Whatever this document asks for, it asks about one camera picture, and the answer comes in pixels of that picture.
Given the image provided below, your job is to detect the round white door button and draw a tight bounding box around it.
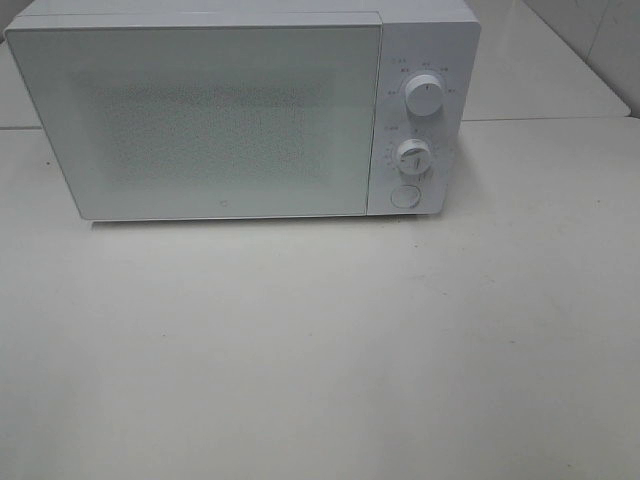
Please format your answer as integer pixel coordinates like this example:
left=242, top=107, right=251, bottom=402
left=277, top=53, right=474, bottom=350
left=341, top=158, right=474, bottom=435
left=390, top=185, right=421, bottom=209

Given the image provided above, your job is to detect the white timer knob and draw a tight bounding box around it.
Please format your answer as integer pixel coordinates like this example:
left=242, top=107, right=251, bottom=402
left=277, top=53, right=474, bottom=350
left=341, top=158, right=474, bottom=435
left=395, top=139, right=433, bottom=176

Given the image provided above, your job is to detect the white microwave door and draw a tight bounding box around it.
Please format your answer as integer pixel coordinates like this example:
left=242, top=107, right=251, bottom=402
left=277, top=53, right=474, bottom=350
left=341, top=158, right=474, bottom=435
left=8, top=26, right=381, bottom=221

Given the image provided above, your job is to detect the white upper power knob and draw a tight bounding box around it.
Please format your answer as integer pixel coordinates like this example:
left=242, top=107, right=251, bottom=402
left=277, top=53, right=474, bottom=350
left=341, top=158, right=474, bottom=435
left=404, top=72, right=444, bottom=117

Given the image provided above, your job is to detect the white microwave oven body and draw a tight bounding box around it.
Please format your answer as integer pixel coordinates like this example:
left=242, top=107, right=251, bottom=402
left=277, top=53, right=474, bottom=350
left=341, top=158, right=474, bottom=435
left=4, top=1, right=481, bottom=219

